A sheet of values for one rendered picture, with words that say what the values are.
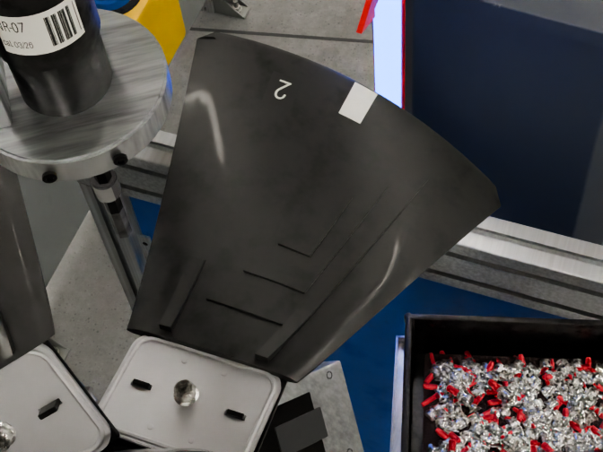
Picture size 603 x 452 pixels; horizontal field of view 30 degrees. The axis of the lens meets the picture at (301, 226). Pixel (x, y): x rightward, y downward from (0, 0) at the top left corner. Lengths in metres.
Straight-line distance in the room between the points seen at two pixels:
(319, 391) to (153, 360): 0.20
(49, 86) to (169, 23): 0.64
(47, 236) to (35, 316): 1.47
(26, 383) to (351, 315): 0.20
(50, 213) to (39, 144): 1.60
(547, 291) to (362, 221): 0.41
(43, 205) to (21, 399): 1.41
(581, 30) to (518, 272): 0.24
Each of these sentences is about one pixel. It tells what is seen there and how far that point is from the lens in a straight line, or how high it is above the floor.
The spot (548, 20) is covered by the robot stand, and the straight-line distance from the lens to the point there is 1.13.
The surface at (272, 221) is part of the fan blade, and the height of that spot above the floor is 1.18.
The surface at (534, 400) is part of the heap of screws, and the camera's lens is 1.00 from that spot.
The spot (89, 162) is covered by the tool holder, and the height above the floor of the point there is 1.45.
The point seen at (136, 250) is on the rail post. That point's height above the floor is 0.65.
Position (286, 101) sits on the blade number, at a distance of 0.74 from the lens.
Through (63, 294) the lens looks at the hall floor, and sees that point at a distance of 2.09.
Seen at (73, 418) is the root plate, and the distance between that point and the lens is 0.56.
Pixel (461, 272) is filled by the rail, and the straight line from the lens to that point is 1.08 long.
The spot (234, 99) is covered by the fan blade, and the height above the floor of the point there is 1.18.
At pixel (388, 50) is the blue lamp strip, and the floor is 1.10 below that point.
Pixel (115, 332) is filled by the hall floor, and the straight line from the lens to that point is 2.03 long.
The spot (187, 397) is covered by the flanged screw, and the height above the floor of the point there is 1.20.
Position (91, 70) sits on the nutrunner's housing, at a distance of 0.38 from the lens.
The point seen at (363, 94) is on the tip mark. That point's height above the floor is 1.16.
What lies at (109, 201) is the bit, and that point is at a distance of 0.45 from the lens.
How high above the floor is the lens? 1.75
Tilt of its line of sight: 57 degrees down
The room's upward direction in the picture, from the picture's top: 8 degrees counter-clockwise
